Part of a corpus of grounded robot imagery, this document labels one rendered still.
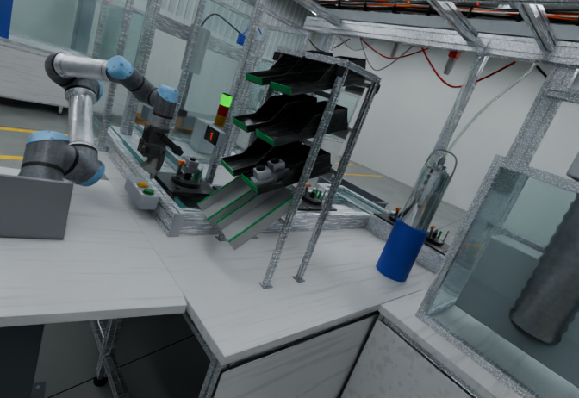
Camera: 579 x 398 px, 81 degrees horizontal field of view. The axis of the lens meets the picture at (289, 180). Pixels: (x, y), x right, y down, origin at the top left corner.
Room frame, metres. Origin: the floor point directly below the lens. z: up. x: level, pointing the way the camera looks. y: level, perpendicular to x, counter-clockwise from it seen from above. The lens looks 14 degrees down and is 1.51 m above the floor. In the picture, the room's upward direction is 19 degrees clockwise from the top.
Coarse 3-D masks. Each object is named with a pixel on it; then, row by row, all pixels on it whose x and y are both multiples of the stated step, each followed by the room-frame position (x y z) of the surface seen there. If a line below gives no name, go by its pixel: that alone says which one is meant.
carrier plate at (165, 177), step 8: (160, 176) 1.47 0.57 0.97; (168, 176) 1.51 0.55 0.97; (160, 184) 1.42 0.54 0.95; (168, 184) 1.40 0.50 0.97; (176, 184) 1.44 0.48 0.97; (208, 184) 1.58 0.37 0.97; (176, 192) 1.35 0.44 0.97; (184, 192) 1.38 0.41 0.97; (192, 192) 1.41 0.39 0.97; (200, 192) 1.45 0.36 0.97; (208, 192) 1.48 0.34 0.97
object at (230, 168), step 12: (252, 144) 1.28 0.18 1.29; (264, 144) 1.31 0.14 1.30; (288, 144) 1.22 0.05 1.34; (300, 144) 1.25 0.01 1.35; (228, 156) 1.24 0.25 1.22; (240, 156) 1.26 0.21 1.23; (252, 156) 1.28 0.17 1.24; (264, 156) 1.17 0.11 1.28; (228, 168) 1.15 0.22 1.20; (240, 168) 1.13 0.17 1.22; (252, 168) 1.16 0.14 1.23
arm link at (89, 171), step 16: (80, 80) 1.37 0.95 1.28; (96, 80) 1.46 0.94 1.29; (80, 96) 1.34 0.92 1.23; (96, 96) 1.44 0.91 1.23; (80, 112) 1.29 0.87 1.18; (80, 128) 1.25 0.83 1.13; (80, 144) 1.19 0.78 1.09; (80, 160) 1.13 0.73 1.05; (96, 160) 1.21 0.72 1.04; (64, 176) 1.10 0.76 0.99; (80, 176) 1.13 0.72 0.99; (96, 176) 1.19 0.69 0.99
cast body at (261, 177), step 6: (258, 168) 1.04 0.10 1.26; (264, 168) 1.04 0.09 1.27; (258, 174) 1.03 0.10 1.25; (264, 174) 1.04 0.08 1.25; (270, 174) 1.05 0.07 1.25; (252, 180) 1.04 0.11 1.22; (258, 180) 1.03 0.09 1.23; (264, 180) 1.04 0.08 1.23; (270, 180) 1.05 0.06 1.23; (276, 180) 1.08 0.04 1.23; (258, 186) 1.04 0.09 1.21
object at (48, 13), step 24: (0, 0) 4.53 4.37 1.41; (24, 0) 4.73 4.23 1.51; (48, 0) 4.95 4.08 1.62; (72, 0) 5.18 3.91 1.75; (96, 0) 5.44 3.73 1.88; (0, 24) 4.55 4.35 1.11; (24, 24) 4.76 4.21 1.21; (48, 24) 4.98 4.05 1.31; (72, 24) 5.23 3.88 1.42; (96, 24) 5.49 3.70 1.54; (48, 48) 5.02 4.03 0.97; (72, 48) 5.27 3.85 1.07
